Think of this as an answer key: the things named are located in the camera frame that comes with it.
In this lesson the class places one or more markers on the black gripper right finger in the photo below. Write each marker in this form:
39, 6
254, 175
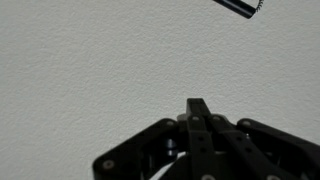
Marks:
266, 153

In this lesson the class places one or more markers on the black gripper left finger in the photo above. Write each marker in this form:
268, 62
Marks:
146, 150

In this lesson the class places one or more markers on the black floor lamp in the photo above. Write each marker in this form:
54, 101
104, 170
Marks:
238, 6

